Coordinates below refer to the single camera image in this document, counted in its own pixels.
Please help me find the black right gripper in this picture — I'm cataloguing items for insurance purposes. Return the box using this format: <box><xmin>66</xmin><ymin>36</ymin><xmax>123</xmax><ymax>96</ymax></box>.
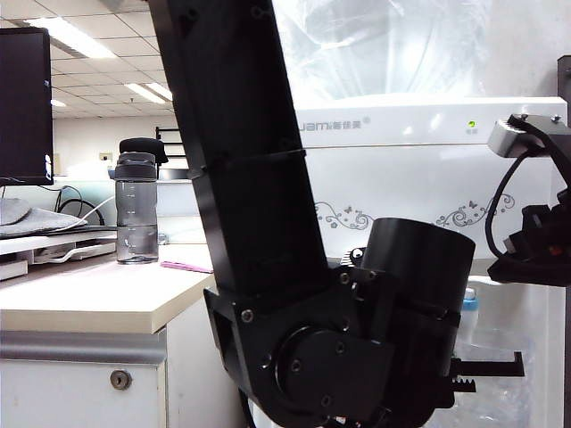
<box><xmin>486</xmin><ymin>189</ymin><xmax>571</xmax><ymax>287</ymax></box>

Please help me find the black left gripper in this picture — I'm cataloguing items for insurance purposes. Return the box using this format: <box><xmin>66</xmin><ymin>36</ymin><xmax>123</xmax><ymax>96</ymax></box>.
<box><xmin>354</xmin><ymin>218</ymin><xmax>524</xmax><ymax>424</ymax></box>

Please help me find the clear plastic mug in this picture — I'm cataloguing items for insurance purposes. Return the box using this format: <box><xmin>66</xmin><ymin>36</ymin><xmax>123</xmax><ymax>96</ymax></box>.
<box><xmin>452</xmin><ymin>327</ymin><xmax>536</xmax><ymax>428</ymax></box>

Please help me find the white water dispenser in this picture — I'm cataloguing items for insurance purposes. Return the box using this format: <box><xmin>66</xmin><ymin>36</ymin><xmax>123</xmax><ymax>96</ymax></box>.
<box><xmin>289</xmin><ymin>95</ymin><xmax>567</xmax><ymax>428</ymax></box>

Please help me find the plastic-wrapped water jug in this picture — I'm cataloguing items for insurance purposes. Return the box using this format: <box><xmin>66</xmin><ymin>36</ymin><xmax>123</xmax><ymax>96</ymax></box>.
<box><xmin>271</xmin><ymin>0</ymin><xmax>492</xmax><ymax>106</ymax></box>

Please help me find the frosted glass desk partition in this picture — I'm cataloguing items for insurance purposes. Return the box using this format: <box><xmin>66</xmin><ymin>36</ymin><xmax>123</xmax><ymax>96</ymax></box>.
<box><xmin>53</xmin><ymin>176</ymin><xmax>210</xmax><ymax>245</ymax></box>

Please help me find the grey transparent water bottle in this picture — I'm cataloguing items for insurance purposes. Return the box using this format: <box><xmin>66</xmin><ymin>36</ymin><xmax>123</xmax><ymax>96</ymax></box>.
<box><xmin>110</xmin><ymin>151</ymin><xmax>160</xmax><ymax>266</ymax></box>

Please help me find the pink paper packet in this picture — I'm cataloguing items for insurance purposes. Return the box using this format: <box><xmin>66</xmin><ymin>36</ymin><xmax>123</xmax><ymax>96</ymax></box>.
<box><xmin>159</xmin><ymin>259</ymin><xmax>214</xmax><ymax>275</ymax></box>

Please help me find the black chair headrest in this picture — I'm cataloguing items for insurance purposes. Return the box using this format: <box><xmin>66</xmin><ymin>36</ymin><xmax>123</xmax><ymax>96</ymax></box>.
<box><xmin>118</xmin><ymin>137</ymin><xmax>170</xmax><ymax>165</ymax></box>

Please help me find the white drawer cabinet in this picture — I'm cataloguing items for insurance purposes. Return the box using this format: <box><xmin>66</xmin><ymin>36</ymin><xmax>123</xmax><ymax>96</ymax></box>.
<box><xmin>0</xmin><ymin>267</ymin><xmax>249</xmax><ymax>428</ymax></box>

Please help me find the black laptop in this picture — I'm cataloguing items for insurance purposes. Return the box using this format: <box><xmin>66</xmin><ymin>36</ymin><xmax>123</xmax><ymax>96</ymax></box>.
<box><xmin>0</xmin><ymin>225</ymin><xmax>118</xmax><ymax>242</ymax></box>

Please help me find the grey felt sleeve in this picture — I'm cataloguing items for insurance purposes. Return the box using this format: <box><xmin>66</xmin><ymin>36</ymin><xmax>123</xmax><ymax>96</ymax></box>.
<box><xmin>0</xmin><ymin>198</ymin><xmax>89</xmax><ymax>240</ymax></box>

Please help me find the white monitor riser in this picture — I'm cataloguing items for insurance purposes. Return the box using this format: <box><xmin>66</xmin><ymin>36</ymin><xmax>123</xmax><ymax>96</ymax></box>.
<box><xmin>0</xmin><ymin>231</ymin><xmax>118</xmax><ymax>282</ymax></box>

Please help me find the ceiling air vent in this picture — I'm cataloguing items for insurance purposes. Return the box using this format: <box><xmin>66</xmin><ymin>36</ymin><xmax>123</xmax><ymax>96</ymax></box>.
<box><xmin>100</xmin><ymin>0</ymin><xmax>153</xmax><ymax>12</ymax></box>

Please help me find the black computer monitor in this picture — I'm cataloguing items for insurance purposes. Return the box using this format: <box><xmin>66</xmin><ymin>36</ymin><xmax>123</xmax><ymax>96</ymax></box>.
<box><xmin>0</xmin><ymin>27</ymin><xmax>54</xmax><ymax>187</ymax></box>

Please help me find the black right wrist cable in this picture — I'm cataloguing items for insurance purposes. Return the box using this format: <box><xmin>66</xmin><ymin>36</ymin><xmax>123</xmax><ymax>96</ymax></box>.
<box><xmin>484</xmin><ymin>153</ymin><xmax>532</xmax><ymax>260</ymax></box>

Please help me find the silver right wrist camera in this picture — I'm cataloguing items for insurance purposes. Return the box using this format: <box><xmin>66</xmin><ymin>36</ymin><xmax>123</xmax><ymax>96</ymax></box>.
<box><xmin>486</xmin><ymin>113</ymin><xmax>548</xmax><ymax>158</ymax></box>

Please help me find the black wall rack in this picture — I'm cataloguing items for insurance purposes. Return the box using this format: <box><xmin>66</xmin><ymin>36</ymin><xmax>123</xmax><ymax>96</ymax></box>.
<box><xmin>154</xmin><ymin>126</ymin><xmax>185</xmax><ymax>160</ymax></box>

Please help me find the white cable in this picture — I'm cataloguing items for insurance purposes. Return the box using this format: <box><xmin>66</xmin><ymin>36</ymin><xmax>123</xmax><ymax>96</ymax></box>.
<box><xmin>76</xmin><ymin>195</ymin><xmax>117</xmax><ymax>226</ymax></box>

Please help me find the white wire stand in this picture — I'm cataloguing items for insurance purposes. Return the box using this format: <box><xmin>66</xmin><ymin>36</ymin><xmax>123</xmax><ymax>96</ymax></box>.
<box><xmin>33</xmin><ymin>243</ymin><xmax>118</xmax><ymax>265</ymax></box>

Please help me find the black desk cable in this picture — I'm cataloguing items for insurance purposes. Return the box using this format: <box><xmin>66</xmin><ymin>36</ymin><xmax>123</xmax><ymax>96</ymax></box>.
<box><xmin>56</xmin><ymin>185</ymin><xmax>106</xmax><ymax>226</ymax></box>

